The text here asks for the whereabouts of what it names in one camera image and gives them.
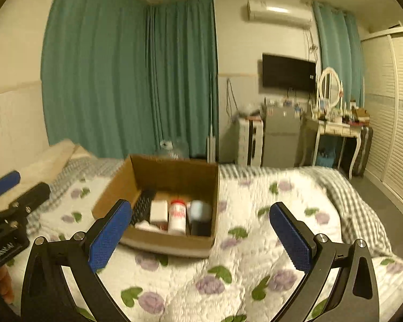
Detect dark suitcase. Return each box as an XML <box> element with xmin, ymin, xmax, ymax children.
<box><xmin>351</xmin><ymin>126</ymin><xmax>373</xmax><ymax>177</ymax></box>

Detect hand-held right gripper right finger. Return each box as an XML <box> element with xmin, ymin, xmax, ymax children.
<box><xmin>269</xmin><ymin>202</ymin><xmax>380</xmax><ymax>322</ymax></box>

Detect silver refrigerator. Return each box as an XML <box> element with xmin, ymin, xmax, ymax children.
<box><xmin>261</xmin><ymin>104</ymin><xmax>301</xmax><ymax>167</ymax></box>

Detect cream blanket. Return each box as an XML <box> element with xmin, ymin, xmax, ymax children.
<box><xmin>0</xmin><ymin>139</ymin><xmax>96</xmax><ymax>215</ymax></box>

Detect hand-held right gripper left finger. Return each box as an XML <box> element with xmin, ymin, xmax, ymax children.
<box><xmin>20</xmin><ymin>199</ymin><xmax>133</xmax><ymax>322</ymax></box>

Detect white louvered wardrobe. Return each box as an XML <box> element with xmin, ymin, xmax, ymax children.
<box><xmin>361</xmin><ymin>27</ymin><xmax>403</xmax><ymax>224</ymax></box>

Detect white air conditioner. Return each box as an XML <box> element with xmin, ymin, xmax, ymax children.
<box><xmin>247</xmin><ymin>0</ymin><xmax>313</xmax><ymax>29</ymax></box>

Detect cardboard box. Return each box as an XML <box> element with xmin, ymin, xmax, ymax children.
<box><xmin>92</xmin><ymin>154</ymin><xmax>220</xmax><ymax>259</ymax></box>

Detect narrow light green curtain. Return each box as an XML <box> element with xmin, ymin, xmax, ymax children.
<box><xmin>312</xmin><ymin>2</ymin><xmax>365</xmax><ymax>108</ymax></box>

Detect white floral quilt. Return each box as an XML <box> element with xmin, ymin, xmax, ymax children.
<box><xmin>7</xmin><ymin>169</ymin><xmax>403</xmax><ymax>322</ymax></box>

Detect light blue small case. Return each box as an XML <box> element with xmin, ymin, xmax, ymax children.
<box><xmin>188</xmin><ymin>200</ymin><xmax>213</xmax><ymax>222</ymax></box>

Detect white pole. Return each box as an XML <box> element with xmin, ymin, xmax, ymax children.
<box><xmin>206</xmin><ymin>70</ymin><xmax>217</xmax><ymax>163</ymax></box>

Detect black power adapter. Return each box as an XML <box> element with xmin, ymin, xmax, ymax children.
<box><xmin>190</xmin><ymin>219</ymin><xmax>212</xmax><ymax>237</ymax></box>

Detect person's left hand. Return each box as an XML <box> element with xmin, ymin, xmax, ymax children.
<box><xmin>0</xmin><ymin>265</ymin><xmax>16</xmax><ymax>304</ymax></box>

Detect white bottle with red cap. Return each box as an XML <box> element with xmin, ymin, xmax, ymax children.
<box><xmin>168</xmin><ymin>199</ymin><xmax>188</xmax><ymax>235</ymax></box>

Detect white vanity table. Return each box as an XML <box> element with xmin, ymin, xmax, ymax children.
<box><xmin>302</xmin><ymin>117</ymin><xmax>365</xmax><ymax>180</ymax></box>

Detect blue plastic basket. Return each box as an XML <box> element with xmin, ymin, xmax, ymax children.
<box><xmin>316</xmin><ymin>151</ymin><xmax>336</xmax><ymax>167</ymax></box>

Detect clear water jug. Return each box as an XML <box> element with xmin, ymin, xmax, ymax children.
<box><xmin>159</xmin><ymin>139</ymin><xmax>190</xmax><ymax>160</ymax></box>

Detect clear plastic bag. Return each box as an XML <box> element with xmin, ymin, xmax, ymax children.
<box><xmin>238</xmin><ymin>102</ymin><xmax>262</xmax><ymax>118</ymax></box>

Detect hanging wall cables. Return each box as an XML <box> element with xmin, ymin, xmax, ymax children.
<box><xmin>226</xmin><ymin>78</ymin><xmax>239</xmax><ymax>118</ymax></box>

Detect wide green curtain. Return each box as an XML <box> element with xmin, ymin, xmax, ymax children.
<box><xmin>40</xmin><ymin>0</ymin><xmax>219</xmax><ymax>160</ymax></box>

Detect white power adapter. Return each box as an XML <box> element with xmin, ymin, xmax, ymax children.
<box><xmin>149</xmin><ymin>200</ymin><xmax>168</xmax><ymax>224</ymax></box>

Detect oval vanity mirror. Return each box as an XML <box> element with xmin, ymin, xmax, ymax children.
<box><xmin>317</xmin><ymin>67</ymin><xmax>343</xmax><ymax>108</ymax></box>

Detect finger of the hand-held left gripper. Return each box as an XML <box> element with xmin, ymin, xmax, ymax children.
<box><xmin>0</xmin><ymin>183</ymin><xmax>51</xmax><ymax>222</ymax></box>
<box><xmin>0</xmin><ymin>170</ymin><xmax>21</xmax><ymax>205</ymax></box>

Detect black remote control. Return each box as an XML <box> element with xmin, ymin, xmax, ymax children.
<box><xmin>131</xmin><ymin>189</ymin><xmax>157</xmax><ymax>225</ymax></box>

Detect white suitcase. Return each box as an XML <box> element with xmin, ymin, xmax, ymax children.
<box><xmin>238</xmin><ymin>117</ymin><xmax>264</xmax><ymax>166</ymax></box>

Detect black wall television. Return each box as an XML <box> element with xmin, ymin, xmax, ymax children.
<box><xmin>262</xmin><ymin>53</ymin><xmax>317</xmax><ymax>92</ymax></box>

